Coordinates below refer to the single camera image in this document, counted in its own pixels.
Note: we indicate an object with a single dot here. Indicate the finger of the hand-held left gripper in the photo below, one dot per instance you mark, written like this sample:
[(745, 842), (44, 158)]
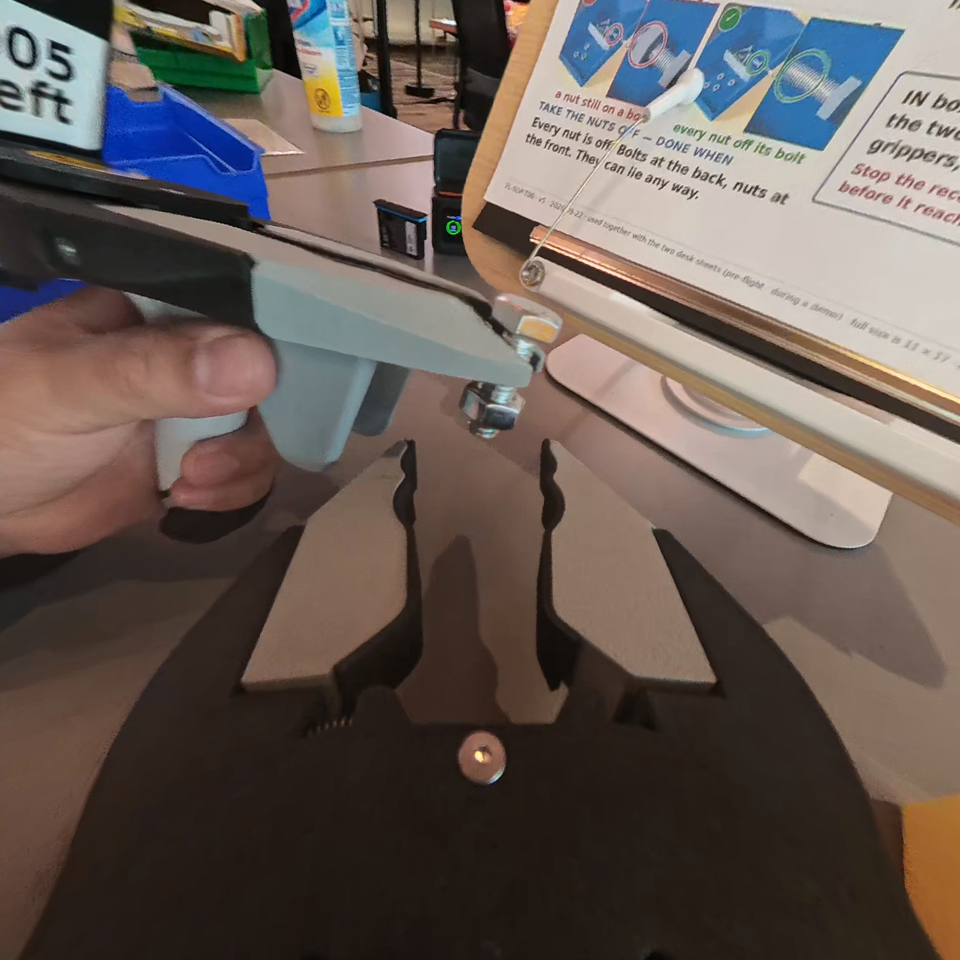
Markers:
[(390, 322), (386, 401)]

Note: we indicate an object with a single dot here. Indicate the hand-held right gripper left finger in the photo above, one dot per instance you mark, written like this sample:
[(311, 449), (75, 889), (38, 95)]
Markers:
[(337, 585)]

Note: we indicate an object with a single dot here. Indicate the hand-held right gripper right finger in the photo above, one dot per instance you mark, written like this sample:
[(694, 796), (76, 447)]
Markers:
[(622, 592)]

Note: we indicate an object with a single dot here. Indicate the blue plastic bin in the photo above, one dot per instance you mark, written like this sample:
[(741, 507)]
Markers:
[(187, 157)]

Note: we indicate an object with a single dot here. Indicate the steel hex nut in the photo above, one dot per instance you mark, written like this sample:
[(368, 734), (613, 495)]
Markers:
[(487, 409)]

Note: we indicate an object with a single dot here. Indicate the steel hex bolt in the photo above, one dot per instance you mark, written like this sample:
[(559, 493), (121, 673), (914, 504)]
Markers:
[(525, 319)]

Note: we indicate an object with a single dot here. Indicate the yellow plastic bin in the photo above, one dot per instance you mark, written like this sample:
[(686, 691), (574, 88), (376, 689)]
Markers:
[(937, 862)]

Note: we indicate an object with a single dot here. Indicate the person's left hand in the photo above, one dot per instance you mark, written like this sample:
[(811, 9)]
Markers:
[(75, 420)]

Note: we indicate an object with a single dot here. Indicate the black battery charger case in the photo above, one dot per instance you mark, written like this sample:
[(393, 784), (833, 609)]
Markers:
[(454, 165)]

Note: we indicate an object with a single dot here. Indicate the green plastic bin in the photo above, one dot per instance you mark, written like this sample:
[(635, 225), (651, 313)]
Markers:
[(202, 71)]

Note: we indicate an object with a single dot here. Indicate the wooden document stand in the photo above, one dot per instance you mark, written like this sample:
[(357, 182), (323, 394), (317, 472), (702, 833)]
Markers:
[(787, 487)]

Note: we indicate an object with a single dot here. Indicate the white wipes canister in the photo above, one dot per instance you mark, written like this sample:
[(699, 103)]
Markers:
[(326, 67)]

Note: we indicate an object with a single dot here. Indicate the black stand pole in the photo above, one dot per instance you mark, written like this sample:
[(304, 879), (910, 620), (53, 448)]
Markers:
[(385, 52)]

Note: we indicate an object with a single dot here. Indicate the printed instruction sheet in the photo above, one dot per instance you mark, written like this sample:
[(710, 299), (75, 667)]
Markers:
[(750, 225)]

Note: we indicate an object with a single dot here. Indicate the black camera battery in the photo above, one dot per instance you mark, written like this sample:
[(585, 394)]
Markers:
[(401, 229)]

